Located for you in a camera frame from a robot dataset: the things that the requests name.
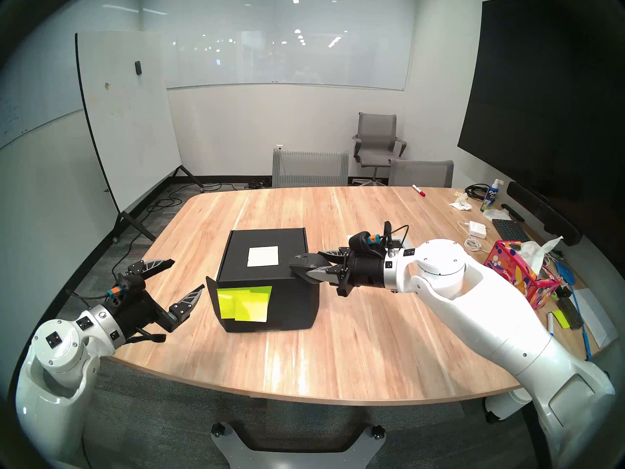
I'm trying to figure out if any blue flat packet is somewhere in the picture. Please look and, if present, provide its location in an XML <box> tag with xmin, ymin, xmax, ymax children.
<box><xmin>552</xmin><ymin>260</ymin><xmax>577</xmax><ymax>285</ymax></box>

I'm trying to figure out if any black floor cable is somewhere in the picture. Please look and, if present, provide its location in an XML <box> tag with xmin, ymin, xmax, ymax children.
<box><xmin>110</xmin><ymin>182</ymin><xmax>235</xmax><ymax>298</ymax></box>

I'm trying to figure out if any grey plain mesh chair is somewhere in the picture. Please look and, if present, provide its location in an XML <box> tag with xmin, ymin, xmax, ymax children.
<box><xmin>388</xmin><ymin>159</ymin><xmax>455</xmax><ymax>188</ymax></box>

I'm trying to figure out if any right wrist camera cable black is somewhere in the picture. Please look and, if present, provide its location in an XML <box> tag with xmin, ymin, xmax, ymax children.
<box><xmin>383</xmin><ymin>221</ymin><xmax>411</xmax><ymax>251</ymax></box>

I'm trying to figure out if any Expo cleaner spray bottle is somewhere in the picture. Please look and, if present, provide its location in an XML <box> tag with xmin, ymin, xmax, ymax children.
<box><xmin>480</xmin><ymin>178</ymin><xmax>504</xmax><ymax>213</ymax></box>

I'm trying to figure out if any large black wall television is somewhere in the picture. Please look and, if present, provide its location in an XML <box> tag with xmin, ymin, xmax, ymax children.
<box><xmin>458</xmin><ymin>0</ymin><xmax>625</xmax><ymax>219</ymax></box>

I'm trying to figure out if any colourful Kleenex tissue box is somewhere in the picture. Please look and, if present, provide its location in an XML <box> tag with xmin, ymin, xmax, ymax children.
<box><xmin>485</xmin><ymin>240</ymin><xmax>561</xmax><ymax>311</ymax></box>

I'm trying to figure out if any black video bar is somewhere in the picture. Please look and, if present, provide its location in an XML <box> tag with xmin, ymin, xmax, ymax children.
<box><xmin>506</xmin><ymin>181</ymin><xmax>583</xmax><ymax>246</ymax></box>

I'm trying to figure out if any black whiteboard eraser block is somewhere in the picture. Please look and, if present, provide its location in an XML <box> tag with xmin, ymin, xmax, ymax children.
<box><xmin>557</xmin><ymin>296</ymin><xmax>584</xmax><ymax>330</ymax></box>

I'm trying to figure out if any black keyboard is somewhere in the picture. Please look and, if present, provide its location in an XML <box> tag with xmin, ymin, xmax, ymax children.
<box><xmin>492</xmin><ymin>219</ymin><xmax>530</xmax><ymax>244</ymax></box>

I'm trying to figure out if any black cardboard box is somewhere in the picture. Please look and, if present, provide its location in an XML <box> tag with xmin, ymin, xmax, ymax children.
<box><xmin>205</xmin><ymin>227</ymin><xmax>321</xmax><ymax>333</ymax></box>

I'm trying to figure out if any neon yellow sticky note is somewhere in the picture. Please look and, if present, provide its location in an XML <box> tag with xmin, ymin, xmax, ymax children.
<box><xmin>217</xmin><ymin>287</ymin><xmax>250</xmax><ymax>320</ymax></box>
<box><xmin>234</xmin><ymin>286</ymin><xmax>272</xmax><ymax>323</ymax></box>

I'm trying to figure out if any white tissue sheet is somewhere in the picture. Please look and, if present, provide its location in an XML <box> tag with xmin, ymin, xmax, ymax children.
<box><xmin>520</xmin><ymin>236</ymin><xmax>563</xmax><ymax>276</ymax></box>

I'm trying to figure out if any white paper sheet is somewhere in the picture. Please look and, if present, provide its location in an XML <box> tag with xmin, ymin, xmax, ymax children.
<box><xmin>571</xmin><ymin>287</ymin><xmax>618</xmax><ymax>349</ymax></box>

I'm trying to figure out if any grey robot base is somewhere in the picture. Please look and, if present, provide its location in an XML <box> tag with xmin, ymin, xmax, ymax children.
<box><xmin>211</xmin><ymin>422</ymin><xmax>386</xmax><ymax>469</ymax></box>

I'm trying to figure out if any pale yellow sticky note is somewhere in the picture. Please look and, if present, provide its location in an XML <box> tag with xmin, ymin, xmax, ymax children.
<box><xmin>248</xmin><ymin>246</ymin><xmax>279</xmax><ymax>267</ymax></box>

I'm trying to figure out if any white coiled charger cable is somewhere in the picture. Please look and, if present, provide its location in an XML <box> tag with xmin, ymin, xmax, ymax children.
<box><xmin>458</xmin><ymin>221</ymin><xmax>484</xmax><ymax>252</ymax></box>

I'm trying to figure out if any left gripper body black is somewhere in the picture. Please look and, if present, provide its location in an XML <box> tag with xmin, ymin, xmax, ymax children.
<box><xmin>105</xmin><ymin>292</ymin><xmax>176</xmax><ymax>345</ymax></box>

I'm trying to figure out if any black Logitech computer mouse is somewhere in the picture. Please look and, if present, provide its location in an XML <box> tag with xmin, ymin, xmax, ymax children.
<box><xmin>288</xmin><ymin>253</ymin><xmax>333</xmax><ymax>279</ymax></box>

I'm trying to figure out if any wide glass wall whiteboard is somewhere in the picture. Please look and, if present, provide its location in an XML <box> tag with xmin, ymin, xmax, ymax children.
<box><xmin>161</xmin><ymin>31</ymin><xmax>408</xmax><ymax>91</ymax></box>

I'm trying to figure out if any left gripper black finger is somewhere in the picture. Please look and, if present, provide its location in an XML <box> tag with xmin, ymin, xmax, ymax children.
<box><xmin>128</xmin><ymin>259</ymin><xmax>175</xmax><ymax>279</ymax></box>
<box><xmin>169</xmin><ymin>285</ymin><xmax>206</xmax><ymax>333</ymax></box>

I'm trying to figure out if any grey office chair with armrests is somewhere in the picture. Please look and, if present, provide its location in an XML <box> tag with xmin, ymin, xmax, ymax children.
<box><xmin>353</xmin><ymin>112</ymin><xmax>407</xmax><ymax>186</ymax></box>

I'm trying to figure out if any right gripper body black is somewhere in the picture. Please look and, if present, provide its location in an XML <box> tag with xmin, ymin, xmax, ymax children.
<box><xmin>337</xmin><ymin>254</ymin><xmax>391</xmax><ymax>298</ymax></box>

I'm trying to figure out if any glass wall whiteboard with scribbles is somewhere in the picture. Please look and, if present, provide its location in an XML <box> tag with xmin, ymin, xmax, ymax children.
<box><xmin>0</xmin><ymin>14</ymin><xmax>142</xmax><ymax>151</ymax></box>

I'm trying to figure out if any mobile whiteboard on black stand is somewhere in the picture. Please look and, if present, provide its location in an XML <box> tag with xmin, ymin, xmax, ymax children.
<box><xmin>75</xmin><ymin>31</ymin><xmax>203</xmax><ymax>244</ymax></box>

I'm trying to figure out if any grey ribbed mesh chair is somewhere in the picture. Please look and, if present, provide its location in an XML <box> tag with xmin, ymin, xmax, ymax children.
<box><xmin>271</xmin><ymin>149</ymin><xmax>350</xmax><ymax>188</ymax></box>

